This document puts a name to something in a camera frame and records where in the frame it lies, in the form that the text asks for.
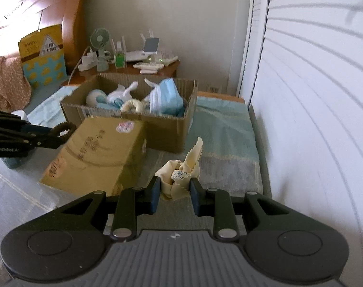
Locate wooden headboard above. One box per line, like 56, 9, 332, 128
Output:
0, 0, 88, 69

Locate wall power outlet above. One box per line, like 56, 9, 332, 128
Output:
207, 84, 222, 94

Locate blue grey plaid bedsheet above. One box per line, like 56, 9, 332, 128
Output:
0, 97, 263, 241

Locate white socks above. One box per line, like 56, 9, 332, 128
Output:
106, 81, 138, 108

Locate blue surgical face mask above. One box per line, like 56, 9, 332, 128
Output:
144, 78, 185, 117

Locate wooden nightstand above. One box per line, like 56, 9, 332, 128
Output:
61, 60, 180, 86

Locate cream knotted cloth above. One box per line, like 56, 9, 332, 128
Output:
155, 137, 204, 201

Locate dark brown scrunchie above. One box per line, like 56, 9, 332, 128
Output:
49, 122, 77, 143

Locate cream fabric scrunchie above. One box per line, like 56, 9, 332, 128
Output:
120, 99, 150, 113

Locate small green desk fan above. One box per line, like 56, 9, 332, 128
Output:
90, 28, 111, 73

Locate white wifi router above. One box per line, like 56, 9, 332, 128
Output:
110, 28, 178, 67

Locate brown dotted cloth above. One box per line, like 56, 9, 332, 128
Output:
0, 56, 32, 113

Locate tan tissue pack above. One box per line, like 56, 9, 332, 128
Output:
40, 117, 147, 197

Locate open cardboard box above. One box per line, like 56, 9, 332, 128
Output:
60, 73, 198, 154

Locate white power strip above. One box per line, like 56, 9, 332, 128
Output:
78, 50, 97, 72

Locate white louvered closet door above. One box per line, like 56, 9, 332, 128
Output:
237, 0, 363, 286

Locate blue white sock ball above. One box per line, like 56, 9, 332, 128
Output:
86, 89, 108, 108

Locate white remote control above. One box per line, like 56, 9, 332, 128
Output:
133, 62, 164, 71

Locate yellow blue snack bag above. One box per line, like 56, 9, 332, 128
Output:
18, 24, 67, 89

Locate small green bottle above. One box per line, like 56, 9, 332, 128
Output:
114, 52, 126, 69

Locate white round lid container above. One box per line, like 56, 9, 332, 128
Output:
0, 139, 35, 169

